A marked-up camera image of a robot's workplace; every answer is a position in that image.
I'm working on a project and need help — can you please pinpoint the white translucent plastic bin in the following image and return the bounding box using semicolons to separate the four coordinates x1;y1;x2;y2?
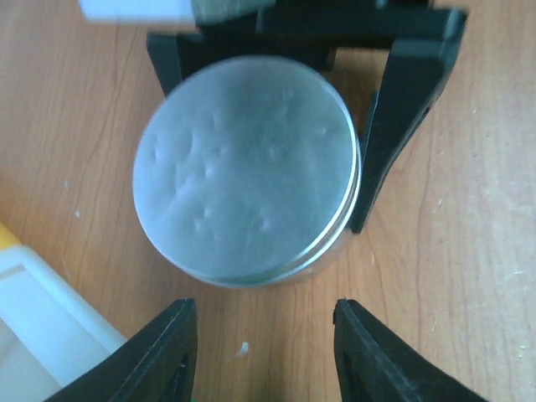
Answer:
1;245;126;401

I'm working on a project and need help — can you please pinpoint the white round lid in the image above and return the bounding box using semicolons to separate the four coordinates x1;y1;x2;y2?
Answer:
132;56;358;281

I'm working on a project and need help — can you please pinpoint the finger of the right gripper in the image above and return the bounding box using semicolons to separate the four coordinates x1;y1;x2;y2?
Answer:
146;33;183;97

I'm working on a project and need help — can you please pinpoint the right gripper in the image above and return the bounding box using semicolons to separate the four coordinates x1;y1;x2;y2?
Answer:
175;1;467;235

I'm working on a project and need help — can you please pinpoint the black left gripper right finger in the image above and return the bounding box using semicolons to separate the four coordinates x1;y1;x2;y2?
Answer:
332;299;483;402

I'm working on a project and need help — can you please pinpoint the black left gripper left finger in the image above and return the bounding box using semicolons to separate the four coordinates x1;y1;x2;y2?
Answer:
48;298;198;401

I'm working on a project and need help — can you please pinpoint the yellow plastic bin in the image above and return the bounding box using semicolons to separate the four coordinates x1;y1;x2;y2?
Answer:
0;224;20;250

